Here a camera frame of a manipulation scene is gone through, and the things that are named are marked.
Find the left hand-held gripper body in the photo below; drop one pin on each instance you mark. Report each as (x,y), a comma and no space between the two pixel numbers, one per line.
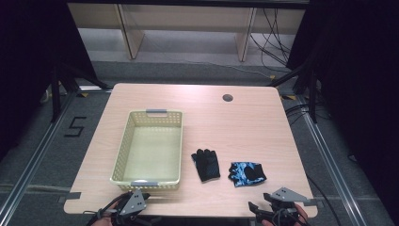
(133,202)

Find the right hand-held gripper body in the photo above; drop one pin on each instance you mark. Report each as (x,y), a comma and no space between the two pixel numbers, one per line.
(287,196)

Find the blue patterned fingerless glove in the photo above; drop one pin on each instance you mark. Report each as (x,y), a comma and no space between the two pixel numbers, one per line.
(241,174)

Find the pale yellow perforated plastic basket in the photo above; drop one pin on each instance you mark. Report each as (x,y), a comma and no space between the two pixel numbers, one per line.
(151,150)

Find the black fingerless glove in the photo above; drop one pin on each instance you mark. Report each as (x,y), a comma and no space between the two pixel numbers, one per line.
(207,166)

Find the person's right hand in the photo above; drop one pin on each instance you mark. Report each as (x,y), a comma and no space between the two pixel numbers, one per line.
(302,215)

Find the person's left hand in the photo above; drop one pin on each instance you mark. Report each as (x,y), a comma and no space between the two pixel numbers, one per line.
(102,221)

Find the black metal stand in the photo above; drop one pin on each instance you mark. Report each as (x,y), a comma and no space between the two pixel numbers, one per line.
(312,94)
(56,94)

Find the black curtain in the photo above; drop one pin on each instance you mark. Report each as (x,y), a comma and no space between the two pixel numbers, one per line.
(360,78)
(31,62)

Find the light wooden shelf unit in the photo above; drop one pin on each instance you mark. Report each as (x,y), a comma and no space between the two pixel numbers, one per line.
(188,22)

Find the aluminium floor rail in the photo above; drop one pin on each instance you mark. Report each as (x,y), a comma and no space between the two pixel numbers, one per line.
(332,169)
(34,157)

